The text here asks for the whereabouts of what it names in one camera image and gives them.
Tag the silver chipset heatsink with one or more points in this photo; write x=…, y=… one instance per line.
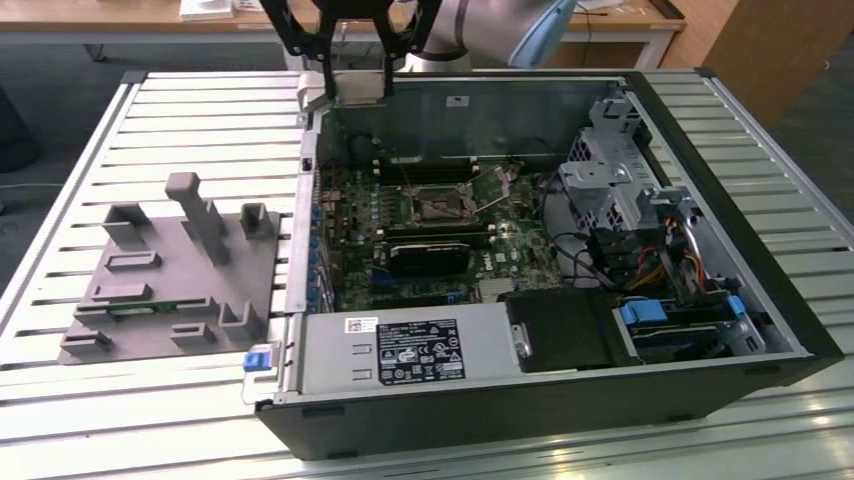
x=500, y=291

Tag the small blue clip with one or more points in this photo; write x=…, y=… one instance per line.
x=735, y=306

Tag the black graphics card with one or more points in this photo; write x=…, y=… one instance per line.
x=427, y=260

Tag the silver disk bay cage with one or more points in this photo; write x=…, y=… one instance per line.
x=593, y=175

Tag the CPU with silver top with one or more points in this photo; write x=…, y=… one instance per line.
x=360, y=87

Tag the black plastic shroud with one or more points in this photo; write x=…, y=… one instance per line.
x=567, y=330

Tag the blue case latch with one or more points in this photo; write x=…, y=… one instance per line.
x=260, y=361

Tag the green motherboard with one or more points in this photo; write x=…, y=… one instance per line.
x=513, y=250

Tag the wooden desk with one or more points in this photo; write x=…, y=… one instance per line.
x=133, y=25

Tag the black RAM slot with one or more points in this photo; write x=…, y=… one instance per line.
x=427, y=176
x=427, y=167
x=433, y=238
x=433, y=230

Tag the white book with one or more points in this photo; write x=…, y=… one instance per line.
x=206, y=10

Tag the CPU socket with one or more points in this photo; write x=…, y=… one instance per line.
x=440, y=205

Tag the grey parts rack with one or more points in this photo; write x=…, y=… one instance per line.
x=166, y=280

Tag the black open PC case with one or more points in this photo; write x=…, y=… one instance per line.
x=467, y=425

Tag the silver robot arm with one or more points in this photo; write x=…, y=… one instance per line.
x=480, y=25

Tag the green RAM stick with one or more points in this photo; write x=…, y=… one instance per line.
x=142, y=308

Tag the wooden cabinet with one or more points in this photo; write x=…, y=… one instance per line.
x=767, y=50

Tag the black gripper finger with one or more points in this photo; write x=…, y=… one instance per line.
x=385, y=60
x=328, y=60

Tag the silver power supply unit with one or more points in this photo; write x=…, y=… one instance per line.
x=333, y=350

